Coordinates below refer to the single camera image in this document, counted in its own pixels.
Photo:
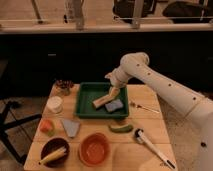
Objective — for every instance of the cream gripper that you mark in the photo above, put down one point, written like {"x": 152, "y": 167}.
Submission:
{"x": 113, "y": 92}

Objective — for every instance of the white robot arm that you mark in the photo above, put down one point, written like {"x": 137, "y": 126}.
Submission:
{"x": 194, "y": 106}

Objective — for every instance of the small glass cup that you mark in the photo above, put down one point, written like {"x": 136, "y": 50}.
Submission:
{"x": 65, "y": 91}

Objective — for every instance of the white paper cup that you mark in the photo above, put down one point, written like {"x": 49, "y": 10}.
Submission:
{"x": 54, "y": 104}

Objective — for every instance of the blue sponge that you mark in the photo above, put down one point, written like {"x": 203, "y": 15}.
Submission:
{"x": 114, "y": 105}

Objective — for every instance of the tan wooden block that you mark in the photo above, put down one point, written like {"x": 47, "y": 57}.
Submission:
{"x": 101, "y": 101}

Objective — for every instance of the metal fork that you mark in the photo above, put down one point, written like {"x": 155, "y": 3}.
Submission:
{"x": 143, "y": 107}

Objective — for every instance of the green plastic tray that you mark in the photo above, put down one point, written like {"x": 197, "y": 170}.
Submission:
{"x": 90, "y": 91}

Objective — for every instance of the green cucumber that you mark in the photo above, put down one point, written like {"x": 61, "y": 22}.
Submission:
{"x": 122, "y": 129}

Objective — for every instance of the wooden table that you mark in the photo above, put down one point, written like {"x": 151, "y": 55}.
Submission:
{"x": 125, "y": 153}

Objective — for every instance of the grey blue cloth wedge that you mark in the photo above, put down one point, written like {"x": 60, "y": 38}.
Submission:
{"x": 71, "y": 127}

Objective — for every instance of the orange bowl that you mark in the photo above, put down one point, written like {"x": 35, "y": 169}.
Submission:
{"x": 94, "y": 149}

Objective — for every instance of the dark brown bowl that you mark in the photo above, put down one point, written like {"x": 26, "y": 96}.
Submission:
{"x": 53, "y": 145}

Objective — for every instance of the black office chair base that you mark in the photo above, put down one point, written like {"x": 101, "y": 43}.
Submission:
{"x": 4, "y": 125}

